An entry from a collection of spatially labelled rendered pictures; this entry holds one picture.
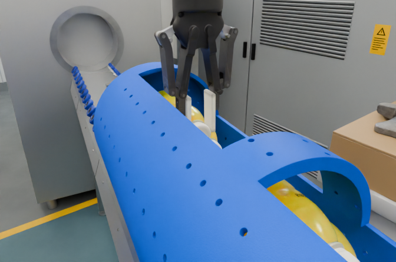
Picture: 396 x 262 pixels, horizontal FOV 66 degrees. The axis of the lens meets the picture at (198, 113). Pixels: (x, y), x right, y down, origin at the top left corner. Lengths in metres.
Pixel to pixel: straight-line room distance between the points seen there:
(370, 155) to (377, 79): 1.14
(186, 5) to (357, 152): 0.47
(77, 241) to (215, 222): 1.82
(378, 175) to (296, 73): 1.45
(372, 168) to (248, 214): 0.48
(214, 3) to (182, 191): 0.26
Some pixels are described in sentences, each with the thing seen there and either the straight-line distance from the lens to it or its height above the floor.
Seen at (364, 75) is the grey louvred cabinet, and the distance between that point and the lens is 1.85.
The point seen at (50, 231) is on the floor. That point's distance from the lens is 2.20.
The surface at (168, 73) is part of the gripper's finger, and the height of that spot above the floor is 1.27.
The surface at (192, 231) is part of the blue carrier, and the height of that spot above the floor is 1.18.
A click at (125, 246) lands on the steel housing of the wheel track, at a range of 0.71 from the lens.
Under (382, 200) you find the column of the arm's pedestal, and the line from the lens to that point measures 0.73.
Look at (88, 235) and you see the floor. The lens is 2.09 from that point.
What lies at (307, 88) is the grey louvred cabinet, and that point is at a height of 0.79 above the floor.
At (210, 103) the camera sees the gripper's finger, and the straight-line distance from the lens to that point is 0.51.
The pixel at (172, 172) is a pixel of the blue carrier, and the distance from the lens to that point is 0.35.
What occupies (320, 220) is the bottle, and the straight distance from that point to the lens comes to 0.34.
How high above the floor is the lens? 1.39
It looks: 23 degrees down
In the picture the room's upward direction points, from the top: straight up
